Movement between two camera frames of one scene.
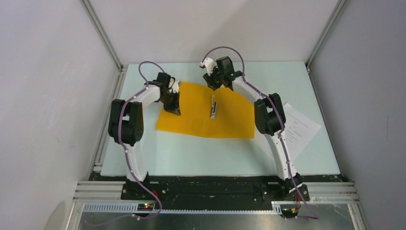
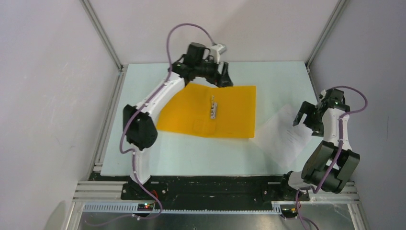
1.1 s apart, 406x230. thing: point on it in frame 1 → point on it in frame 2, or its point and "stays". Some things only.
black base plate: x=214 y=190 stays
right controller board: x=289 y=212 stays
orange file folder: x=205 y=110 stays
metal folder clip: x=213 y=110 stays
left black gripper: x=174 y=108 → x=219 y=80
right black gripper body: x=215 y=79 → x=312 y=120
